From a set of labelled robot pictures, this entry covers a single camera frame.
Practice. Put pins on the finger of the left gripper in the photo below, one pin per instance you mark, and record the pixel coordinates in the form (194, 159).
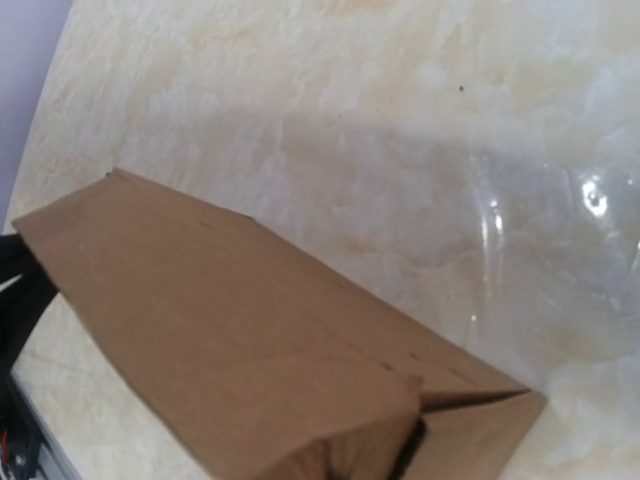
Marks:
(26, 292)

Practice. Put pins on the brown cardboard box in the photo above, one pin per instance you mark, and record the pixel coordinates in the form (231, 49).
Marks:
(264, 362)

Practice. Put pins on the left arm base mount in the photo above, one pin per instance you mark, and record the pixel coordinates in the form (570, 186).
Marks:
(21, 437)

